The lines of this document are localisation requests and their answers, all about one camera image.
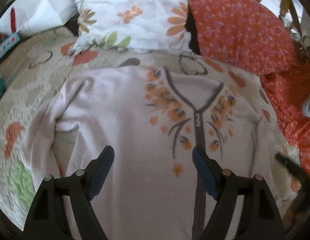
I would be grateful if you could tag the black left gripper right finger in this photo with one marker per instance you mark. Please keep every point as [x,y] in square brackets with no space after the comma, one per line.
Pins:
[260,218]

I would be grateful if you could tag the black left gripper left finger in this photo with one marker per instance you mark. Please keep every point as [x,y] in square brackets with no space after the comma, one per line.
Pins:
[47,217]

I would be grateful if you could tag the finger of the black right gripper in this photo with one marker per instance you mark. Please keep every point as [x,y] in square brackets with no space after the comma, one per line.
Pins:
[294,169]

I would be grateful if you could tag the pale pink floral cardigan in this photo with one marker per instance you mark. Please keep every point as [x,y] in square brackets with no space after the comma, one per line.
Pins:
[153,118]

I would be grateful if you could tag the orange floral bed sheet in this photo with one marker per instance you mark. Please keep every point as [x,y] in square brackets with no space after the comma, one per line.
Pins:
[287,91]

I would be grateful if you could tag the patchwork heart quilt bedspread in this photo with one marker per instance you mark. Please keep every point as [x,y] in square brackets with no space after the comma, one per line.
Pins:
[36,70]

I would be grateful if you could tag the orange floral pillow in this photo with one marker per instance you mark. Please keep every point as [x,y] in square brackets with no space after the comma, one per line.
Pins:
[244,34]

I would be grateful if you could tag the colourful flat box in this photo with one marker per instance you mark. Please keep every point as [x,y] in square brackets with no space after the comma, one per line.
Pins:
[7,43]

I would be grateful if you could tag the white floral pillow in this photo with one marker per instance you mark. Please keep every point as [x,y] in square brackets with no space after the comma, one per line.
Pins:
[136,25]

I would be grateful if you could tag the white plastic bag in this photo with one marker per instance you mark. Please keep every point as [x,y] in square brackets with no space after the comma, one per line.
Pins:
[30,17]

